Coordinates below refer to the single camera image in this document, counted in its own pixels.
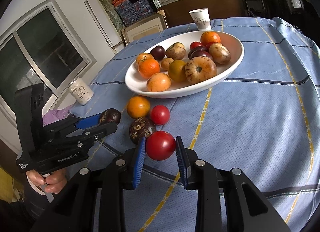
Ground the orange brown ribbed fruit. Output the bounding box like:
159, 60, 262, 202
185, 57, 217, 84

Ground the white oval plate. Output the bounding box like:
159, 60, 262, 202
124, 30, 244, 99

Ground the small dark purple plum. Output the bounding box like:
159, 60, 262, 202
150, 45, 166, 61

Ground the white drink can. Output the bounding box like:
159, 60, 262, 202
69, 77, 94, 106

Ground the white paper cup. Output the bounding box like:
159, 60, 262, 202
189, 8, 212, 31

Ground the small orange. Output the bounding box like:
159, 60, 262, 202
126, 96, 151, 119

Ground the brown round fruit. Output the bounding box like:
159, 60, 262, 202
166, 42, 186, 60
209, 43, 231, 65

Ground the brown wooden board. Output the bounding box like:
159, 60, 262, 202
156, 0, 247, 29

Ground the large bright tangerine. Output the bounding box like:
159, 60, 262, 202
200, 31, 221, 45

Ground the small brown fruit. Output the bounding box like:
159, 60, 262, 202
160, 58, 175, 71

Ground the large dark purple plum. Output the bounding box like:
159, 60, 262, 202
188, 47, 214, 60

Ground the beige picture frame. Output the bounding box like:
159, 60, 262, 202
121, 10, 168, 45

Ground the tan orange round fruit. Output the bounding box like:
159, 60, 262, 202
136, 53, 155, 66

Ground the person's left hand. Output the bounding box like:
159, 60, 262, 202
26, 168, 68, 194

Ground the blue checked tablecloth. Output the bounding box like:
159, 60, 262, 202
70, 17, 320, 232

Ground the yellow orange spotted fruit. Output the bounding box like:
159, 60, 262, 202
146, 73, 172, 92

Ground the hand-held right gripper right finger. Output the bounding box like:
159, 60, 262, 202
175, 136, 292, 232

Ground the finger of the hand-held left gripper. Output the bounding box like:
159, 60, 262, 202
45, 113, 102, 135
49, 122, 118, 148

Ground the greenish orange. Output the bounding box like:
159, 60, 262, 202
168, 60, 188, 83

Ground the green marbled board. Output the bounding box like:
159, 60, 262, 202
97, 0, 125, 30

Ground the black glossy panel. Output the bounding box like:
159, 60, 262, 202
242, 0, 312, 20

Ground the white leaning strip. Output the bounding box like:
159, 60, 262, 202
84, 0, 118, 55

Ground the bright tangerine with stem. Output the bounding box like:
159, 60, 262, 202
138, 59, 160, 79

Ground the purple cloth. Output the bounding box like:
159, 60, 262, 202
42, 107, 75, 126

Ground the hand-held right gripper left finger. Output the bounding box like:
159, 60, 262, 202
30, 137, 147, 232

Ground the grey framed window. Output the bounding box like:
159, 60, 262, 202
0, 0, 97, 128

